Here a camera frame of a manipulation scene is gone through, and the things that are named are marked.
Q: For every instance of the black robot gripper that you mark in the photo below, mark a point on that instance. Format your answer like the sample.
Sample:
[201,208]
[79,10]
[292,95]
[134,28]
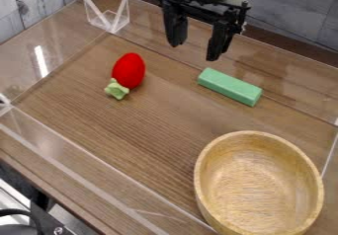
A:
[220,12]

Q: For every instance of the red toy strawberry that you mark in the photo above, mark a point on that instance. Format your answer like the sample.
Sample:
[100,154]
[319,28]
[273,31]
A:
[128,75]

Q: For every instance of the clear acrylic tray enclosure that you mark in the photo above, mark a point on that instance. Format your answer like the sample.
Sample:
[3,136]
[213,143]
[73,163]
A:
[116,158]

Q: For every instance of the green rectangular block stick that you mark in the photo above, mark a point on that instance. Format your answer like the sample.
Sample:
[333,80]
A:
[230,87]

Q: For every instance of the black clamp under table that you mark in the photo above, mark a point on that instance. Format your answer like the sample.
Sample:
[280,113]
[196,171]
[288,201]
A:
[30,220]

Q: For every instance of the wooden brown bowl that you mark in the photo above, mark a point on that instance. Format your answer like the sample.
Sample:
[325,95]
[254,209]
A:
[257,185]

